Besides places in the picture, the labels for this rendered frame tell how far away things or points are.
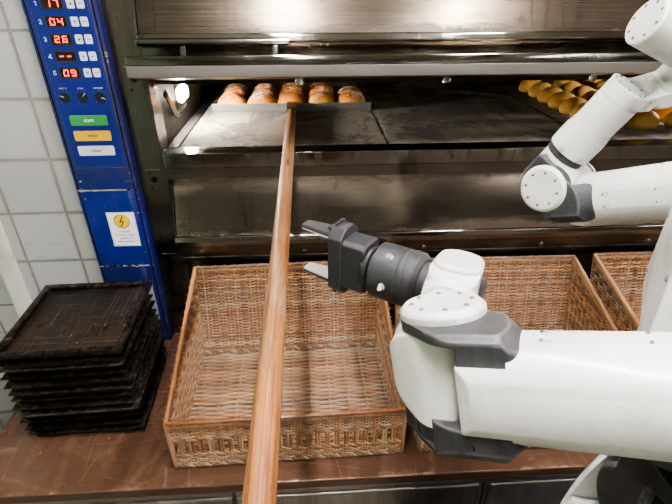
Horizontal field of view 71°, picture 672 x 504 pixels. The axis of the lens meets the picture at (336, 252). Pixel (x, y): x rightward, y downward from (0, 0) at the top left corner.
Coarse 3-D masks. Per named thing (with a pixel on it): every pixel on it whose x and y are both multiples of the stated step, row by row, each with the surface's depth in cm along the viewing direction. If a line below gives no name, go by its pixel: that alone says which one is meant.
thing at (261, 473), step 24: (288, 120) 143; (288, 144) 122; (288, 168) 108; (288, 192) 96; (288, 216) 88; (288, 240) 80; (264, 312) 63; (264, 336) 58; (264, 360) 54; (264, 384) 51; (264, 408) 48; (264, 432) 46; (264, 456) 44; (264, 480) 42
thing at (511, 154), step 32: (192, 160) 126; (224, 160) 127; (256, 160) 127; (320, 160) 128; (352, 160) 129; (384, 160) 129; (416, 160) 130; (448, 160) 130; (480, 160) 131; (512, 160) 131
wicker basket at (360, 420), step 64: (192, 320) 132; (256, 320) 144; (320, 320) 146; (384, 320) 132; (192, 384) 129; (320, 384) 134; (384, 384) 133; (192, 448) 109; (320, 448) 112; (384, 448) 114
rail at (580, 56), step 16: (128, 64) 100; (144, 64) 100; (160, 64) 101; (176, 64) 101; (192, 64) 101; (208, 64) 101; (224, 64) 101; (240, 64) 101; (256, 64) 102; (272, 64) 102; (288, 64) 102; (304, 64) 102; (320, 64) 103
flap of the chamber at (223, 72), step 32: (352, 64) 103; (384, 64) 103; (416, 64) 103; (448, 64) 104; (480, 64) 104; (512, 64) 104; (544, 64) 105; (576, 64) 105; (608, 64) 106; (640, 64) 106
